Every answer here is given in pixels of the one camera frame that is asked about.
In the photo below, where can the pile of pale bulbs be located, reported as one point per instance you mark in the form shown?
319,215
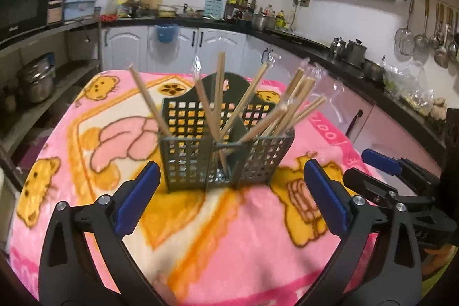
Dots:
439,109

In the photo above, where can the row of condiment bottles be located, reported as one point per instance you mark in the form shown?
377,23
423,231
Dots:
279,19

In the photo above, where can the steel cooking pot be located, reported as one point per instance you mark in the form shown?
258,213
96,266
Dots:
374,71

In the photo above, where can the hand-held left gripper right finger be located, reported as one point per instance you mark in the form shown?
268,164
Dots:
328,198

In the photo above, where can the metal shelf rack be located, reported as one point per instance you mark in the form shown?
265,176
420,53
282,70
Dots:
71,28

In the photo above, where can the yellow bowl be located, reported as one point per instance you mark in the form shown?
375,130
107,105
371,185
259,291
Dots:
166,11

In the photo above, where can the red chili peppers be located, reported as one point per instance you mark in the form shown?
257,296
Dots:
107,18

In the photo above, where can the dark green chopstick holder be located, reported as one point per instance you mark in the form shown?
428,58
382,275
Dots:
186,162

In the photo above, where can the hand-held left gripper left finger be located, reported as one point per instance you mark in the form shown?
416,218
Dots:
138,198

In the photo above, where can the pink printed blanket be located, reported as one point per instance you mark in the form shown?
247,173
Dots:
107,134

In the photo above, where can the white lower cabinets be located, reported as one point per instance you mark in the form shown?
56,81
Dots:
125,44

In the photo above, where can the blue hanging bin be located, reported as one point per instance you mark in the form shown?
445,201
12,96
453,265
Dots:
166,33

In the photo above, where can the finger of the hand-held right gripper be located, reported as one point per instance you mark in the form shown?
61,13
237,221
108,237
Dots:
380,159
365,184

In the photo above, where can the large steel kettle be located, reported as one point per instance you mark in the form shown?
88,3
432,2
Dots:
355,52

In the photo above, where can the black microwave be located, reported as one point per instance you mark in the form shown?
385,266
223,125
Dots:
21,5

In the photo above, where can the steel stock pot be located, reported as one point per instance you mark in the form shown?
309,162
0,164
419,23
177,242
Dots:
262,22

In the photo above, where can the row of hanging kitchen utensils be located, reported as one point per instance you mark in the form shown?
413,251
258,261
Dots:
423,37

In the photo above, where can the person's left hand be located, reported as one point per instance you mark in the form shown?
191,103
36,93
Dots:
165,288

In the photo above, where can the black kitchen countertop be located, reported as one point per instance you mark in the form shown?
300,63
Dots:
315,44

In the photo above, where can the small steel kettle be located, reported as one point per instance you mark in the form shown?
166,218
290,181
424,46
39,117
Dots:
337,47

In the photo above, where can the plastic bags of vegetables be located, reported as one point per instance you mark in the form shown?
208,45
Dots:
405,83

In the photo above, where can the bunch of wooden chopsticks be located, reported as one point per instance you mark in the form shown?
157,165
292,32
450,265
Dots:
218,94

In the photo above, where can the wall socket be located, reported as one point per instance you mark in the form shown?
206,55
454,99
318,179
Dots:
304,2

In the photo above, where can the blue utensil caddy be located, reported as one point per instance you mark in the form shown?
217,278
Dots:
215,8

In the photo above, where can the stack of steel pots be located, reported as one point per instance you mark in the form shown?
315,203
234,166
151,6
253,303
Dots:
37,80

